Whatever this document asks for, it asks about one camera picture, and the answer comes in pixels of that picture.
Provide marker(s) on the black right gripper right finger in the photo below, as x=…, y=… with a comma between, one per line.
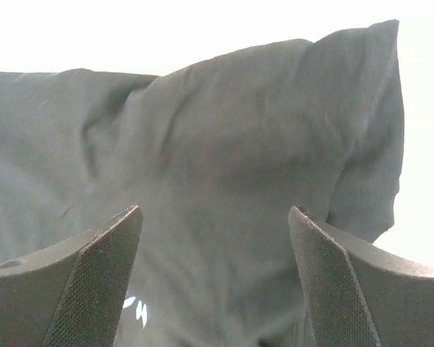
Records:
x=358, y=294

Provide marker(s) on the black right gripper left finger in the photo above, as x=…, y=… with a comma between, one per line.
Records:
x=71, y=293

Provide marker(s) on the black t shirt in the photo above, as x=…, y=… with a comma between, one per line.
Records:
x=215, y=155

